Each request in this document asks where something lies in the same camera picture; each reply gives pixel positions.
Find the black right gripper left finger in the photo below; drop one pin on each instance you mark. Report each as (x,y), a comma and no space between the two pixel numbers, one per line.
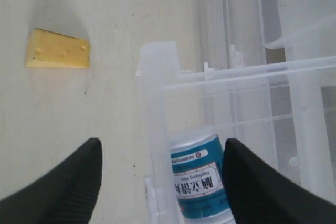
(66,194)

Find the yellow sponge block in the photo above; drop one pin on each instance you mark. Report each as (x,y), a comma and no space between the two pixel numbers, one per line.
(47,49)

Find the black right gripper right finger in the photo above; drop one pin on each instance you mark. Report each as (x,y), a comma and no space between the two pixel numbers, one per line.
(257,193)

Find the clear drawer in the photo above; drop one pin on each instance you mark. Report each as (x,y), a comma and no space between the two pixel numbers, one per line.
(283,112)

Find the white plastic drawer cabinet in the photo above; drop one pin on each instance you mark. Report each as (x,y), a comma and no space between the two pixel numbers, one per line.
(241,33)

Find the white blue medicine bottle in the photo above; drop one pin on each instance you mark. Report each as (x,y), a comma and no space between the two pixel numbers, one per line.
(197,161)

